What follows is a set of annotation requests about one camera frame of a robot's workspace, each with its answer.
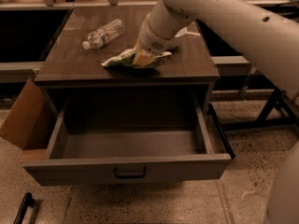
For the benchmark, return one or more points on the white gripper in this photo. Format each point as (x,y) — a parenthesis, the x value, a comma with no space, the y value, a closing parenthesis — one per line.
(153,38)

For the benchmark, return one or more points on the green jalapeno chip bag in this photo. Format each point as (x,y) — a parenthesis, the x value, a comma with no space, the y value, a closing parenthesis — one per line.
(125,59)

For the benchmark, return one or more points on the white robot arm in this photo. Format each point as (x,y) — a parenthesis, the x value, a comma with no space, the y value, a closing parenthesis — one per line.
(269,41)

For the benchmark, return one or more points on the dark wooden drawer cabinet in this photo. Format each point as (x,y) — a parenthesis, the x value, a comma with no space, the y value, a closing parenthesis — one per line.
(70,65)

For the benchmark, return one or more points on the open grey top drawer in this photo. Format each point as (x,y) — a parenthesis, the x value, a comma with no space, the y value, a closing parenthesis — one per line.
(100,129)

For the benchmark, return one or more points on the clear plastic water bottle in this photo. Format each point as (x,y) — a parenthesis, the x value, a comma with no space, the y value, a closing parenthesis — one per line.
(104,35)

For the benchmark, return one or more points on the white ceramic bowl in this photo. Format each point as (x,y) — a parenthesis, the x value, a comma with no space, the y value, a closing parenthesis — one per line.
(182,32)

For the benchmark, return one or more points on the brown cardboard box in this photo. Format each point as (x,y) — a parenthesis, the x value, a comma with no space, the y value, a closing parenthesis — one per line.
(30,121)

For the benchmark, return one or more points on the black bar on floor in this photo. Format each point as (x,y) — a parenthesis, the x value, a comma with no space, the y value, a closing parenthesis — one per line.
(27,201)

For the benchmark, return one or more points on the black drawer handle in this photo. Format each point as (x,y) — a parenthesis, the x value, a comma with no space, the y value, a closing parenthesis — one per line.
(130,174)

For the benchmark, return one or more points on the black metal table frame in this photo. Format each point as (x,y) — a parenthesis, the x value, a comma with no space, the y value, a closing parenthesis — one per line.
(276,99)

